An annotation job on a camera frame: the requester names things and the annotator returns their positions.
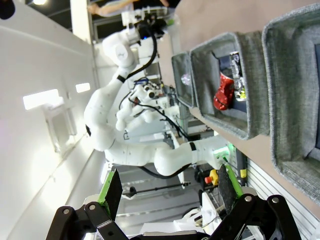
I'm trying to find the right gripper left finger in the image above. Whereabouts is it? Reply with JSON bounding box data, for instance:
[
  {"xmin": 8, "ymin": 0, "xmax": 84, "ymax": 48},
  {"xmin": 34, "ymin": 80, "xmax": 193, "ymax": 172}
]
[{"xmin": 46, "ymin": 168, "xmax": 135, "ymax": 240}]

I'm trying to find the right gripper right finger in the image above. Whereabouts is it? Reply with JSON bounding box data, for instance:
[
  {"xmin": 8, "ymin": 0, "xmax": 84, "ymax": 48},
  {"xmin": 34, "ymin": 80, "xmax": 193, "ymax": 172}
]
[{"xmin": 211, "ymin": 163, "xmax": 302, "ymax": 240}]

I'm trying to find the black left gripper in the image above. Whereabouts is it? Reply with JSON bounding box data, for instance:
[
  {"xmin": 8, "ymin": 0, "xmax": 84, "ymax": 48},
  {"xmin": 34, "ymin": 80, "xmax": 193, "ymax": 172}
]
[{"xmin": 138, "ymin": 14, "xmax": 175, "ymax": 39}]

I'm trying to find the crushed red soda can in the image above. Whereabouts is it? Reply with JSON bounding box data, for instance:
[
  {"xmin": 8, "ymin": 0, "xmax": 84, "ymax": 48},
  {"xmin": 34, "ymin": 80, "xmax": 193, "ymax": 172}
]
[{"xmin": 213, "ymin": 71, "xmax": 236, "ymax": 111}]

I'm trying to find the person right forearm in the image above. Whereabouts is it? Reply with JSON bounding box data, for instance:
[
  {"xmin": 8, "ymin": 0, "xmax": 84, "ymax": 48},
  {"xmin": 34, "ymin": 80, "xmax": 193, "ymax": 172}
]
[{"xmin": 98, "ymin": 0, "xmax": 142, "ymax": 18}]

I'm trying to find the person right hand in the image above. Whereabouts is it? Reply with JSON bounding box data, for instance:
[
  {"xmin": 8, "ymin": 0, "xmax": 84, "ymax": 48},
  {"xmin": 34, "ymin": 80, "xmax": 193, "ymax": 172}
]
[{"xmin": 86, "ymin": 3, "xmax": 101, "ymax": 15}]

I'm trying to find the yellow emergency stop button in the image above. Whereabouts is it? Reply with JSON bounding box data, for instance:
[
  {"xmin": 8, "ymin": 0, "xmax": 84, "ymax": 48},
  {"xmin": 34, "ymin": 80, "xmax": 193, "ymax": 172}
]
[{"xmin": 204, "ymin": 168, "xmax": 219, "ymax": 187}]

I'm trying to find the person black shirt torso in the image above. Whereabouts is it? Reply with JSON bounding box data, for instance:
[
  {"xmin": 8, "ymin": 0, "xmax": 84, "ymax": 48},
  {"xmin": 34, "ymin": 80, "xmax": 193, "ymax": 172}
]
[{"xmin": 159, "ymin": 0, "xmax": 182, "ymax": 9}]

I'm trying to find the grey felt basket for plastic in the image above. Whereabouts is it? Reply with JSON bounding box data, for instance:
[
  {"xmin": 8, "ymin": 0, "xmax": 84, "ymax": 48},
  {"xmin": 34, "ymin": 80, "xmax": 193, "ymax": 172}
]
[{"xmin": 171, "ymin": 51, "xmax": 196, "ymax": 109}]

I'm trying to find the grey felt basket for cans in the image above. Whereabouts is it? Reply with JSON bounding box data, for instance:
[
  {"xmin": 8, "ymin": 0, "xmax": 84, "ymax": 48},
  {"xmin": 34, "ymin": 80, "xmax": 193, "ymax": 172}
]
[{"xmin": 189, "ymin": 31, "xmax": 271, "ymax": 141}]

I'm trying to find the white ceiling mounted fixture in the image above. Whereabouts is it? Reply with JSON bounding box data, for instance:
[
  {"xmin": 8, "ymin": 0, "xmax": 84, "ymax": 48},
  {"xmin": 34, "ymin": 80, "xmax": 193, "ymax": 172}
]
[{"xmin": 42, "ymin": 102, "xmax": 78, "ymax": 154}]

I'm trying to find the small rectangular ceiling light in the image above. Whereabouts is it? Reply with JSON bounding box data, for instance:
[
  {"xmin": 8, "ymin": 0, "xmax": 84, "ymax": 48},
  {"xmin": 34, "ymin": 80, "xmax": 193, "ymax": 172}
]
[{"xmin": 75, "ymin": 82, "xmax": 91, "ymax": 94}]

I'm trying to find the large rectangular ceiling light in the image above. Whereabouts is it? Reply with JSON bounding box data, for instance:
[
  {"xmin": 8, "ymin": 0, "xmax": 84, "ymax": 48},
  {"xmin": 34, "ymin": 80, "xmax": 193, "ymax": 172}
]
[{"xmin": 22, "ymin": 88, "xmax": 64, "ymax": 111}]

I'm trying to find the empty grey felt basket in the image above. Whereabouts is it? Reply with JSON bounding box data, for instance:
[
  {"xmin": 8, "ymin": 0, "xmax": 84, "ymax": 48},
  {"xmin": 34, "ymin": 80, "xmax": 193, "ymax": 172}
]
[{"xmin": 261, "ymin": 2, "xmax": 320, "ymax": 210}]

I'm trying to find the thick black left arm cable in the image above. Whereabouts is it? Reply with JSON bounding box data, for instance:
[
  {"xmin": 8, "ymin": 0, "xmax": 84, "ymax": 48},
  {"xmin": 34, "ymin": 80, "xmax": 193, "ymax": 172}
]
[{"xmin": 119, "ymin": 24, "xmax": 159, "ymax": 81}]

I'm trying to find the ribbed aluminium mounting rail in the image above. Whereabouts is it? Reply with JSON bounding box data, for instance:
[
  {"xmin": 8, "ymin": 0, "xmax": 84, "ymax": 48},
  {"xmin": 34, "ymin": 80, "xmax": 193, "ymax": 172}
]
[{"xmin": 239, "ymin": 154, "xmax": 303, "ymax": 223}]

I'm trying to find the black front camera stand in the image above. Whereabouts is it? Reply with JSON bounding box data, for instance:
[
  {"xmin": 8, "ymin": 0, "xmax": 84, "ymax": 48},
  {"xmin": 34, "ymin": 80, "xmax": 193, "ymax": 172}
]
[{"xmin": 122, "ymin": 181, "xmax": 191, "ymax": 199}]

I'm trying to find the black cable under arm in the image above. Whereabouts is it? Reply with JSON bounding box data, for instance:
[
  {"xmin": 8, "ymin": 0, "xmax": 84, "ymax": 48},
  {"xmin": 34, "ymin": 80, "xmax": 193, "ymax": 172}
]
[{"xmin": 138, "ymin": 163, "xmax": 193, "ymax": 179}]

